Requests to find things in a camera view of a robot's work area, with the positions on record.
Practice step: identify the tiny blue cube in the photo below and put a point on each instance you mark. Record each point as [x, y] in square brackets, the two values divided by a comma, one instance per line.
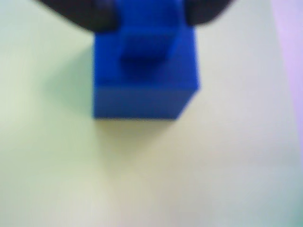
[146, 35]

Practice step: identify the green paper square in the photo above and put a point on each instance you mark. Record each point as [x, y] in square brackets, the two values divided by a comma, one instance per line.
[142, 177]

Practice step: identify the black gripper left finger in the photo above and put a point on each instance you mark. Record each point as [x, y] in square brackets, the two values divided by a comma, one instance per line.
[82, 13]

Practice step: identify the small blue cube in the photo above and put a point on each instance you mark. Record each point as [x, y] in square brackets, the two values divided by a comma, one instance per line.
[142, 101]

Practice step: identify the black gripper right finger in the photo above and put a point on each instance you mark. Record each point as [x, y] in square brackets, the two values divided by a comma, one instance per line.
[203, 11]

